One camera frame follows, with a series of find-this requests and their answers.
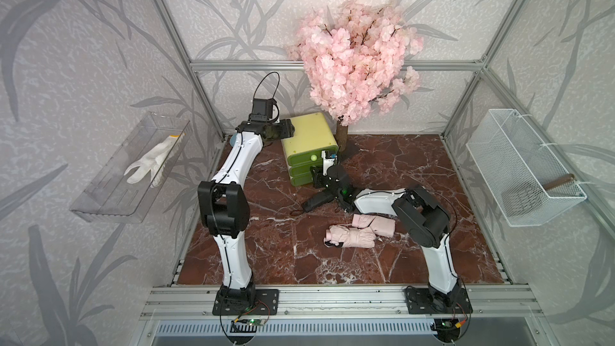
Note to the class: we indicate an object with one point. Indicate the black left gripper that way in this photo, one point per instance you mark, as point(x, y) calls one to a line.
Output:
point(287, 128)

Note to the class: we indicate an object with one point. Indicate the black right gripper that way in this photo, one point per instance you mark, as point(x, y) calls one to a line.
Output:
point(317, 176)

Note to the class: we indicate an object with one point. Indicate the green yellow drawer cabinet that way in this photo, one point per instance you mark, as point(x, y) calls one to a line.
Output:
point(312, 135)

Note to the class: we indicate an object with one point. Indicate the black umbrella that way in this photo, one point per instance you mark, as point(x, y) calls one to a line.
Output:
point(319, 199)

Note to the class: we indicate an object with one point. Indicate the pink umbrella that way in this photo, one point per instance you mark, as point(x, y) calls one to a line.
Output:
point(380, 226)
point(339, 236)

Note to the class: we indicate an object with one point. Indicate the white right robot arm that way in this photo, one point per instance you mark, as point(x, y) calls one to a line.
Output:
point(375, 213)

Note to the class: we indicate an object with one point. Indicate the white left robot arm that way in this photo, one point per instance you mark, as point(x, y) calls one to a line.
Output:
point(224, 207)

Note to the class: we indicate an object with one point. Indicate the pink cherry blossom tree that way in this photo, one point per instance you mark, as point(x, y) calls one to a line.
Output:
point(355, 61)

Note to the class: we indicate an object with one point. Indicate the white glove on shelf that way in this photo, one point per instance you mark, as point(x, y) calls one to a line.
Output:
point(154, 162)

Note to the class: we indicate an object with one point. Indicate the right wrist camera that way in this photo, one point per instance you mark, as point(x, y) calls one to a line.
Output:
point(330, 158)

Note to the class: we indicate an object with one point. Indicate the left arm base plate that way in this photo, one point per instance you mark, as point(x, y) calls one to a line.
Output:
point(251, 301)

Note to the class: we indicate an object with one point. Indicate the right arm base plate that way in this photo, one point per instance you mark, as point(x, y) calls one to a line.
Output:
point(429, 301)

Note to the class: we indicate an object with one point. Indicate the clear acrylic wall shelf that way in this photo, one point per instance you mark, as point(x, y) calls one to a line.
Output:
point(127, 185)

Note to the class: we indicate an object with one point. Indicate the white wire mesh basket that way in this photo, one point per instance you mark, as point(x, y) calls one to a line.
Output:
point(508, 152)

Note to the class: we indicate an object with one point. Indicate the aluminium front rail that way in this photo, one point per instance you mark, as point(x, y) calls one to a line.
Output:
point(354, 301)

